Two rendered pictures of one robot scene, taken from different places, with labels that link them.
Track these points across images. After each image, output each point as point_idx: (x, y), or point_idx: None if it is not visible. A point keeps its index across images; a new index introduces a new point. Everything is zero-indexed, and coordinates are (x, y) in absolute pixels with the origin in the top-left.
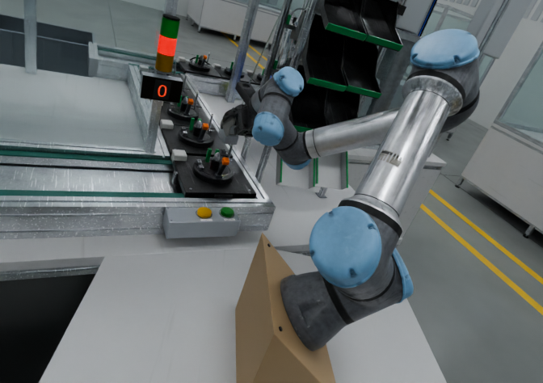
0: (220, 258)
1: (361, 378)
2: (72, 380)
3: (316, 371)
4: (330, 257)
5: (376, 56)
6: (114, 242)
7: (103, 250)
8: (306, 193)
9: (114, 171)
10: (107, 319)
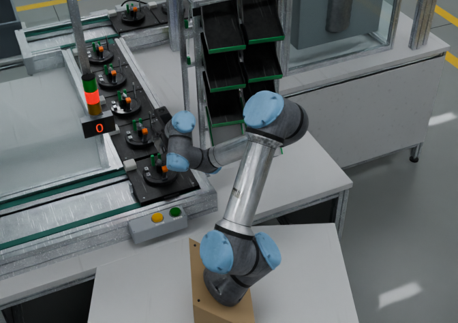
0: (179, 247)
1: (285, 315)
2: None
3: (232, 317)
4: (208, 261)
5: None
6: (99, 255)
7: (94, 262)
8: None
9: (83, 194)
10: (109, 309)
